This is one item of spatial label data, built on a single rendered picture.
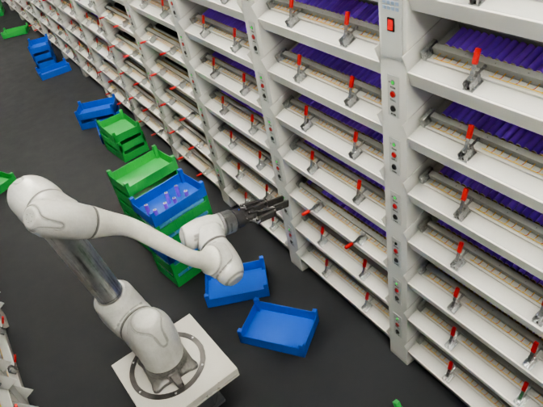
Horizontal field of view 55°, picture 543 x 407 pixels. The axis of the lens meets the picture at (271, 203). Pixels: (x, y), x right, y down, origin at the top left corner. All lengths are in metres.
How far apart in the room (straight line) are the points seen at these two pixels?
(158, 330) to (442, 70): 1.22
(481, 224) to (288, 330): 1.15
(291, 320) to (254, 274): 0.36
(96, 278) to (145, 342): 0.27
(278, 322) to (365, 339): 0.39
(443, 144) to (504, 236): 0.28
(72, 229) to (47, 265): 1.65
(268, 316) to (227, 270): 0.70
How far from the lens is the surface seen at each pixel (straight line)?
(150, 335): 1.88
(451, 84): 1.32
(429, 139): 1.47
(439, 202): 1.56
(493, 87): 1.29
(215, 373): 2.02
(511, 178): 1.34
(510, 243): 1.45
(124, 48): 3.77
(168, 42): 2.99
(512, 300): 1.58
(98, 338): 2.65
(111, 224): 1.64
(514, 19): 1.16
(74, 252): 1.81
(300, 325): 2.38
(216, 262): 1.78
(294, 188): 2.28
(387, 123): 1.53
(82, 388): 2.52
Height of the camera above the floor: 1.86
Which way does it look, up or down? 38 degrees down
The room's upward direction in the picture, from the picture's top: 12 degrees counter-clockwise
